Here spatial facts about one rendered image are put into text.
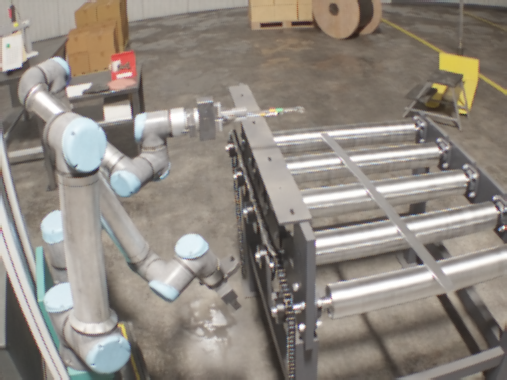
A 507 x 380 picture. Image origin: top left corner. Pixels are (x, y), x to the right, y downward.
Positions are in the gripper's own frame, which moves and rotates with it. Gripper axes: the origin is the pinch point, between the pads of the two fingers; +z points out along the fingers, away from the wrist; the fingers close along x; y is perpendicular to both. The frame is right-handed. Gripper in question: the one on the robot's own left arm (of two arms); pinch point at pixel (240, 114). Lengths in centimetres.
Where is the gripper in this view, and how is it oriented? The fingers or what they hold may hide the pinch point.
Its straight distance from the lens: 177.9
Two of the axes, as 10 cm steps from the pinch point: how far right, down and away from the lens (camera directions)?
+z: 9.8, -1.2, 1.2
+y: -1.7, -4.6, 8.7
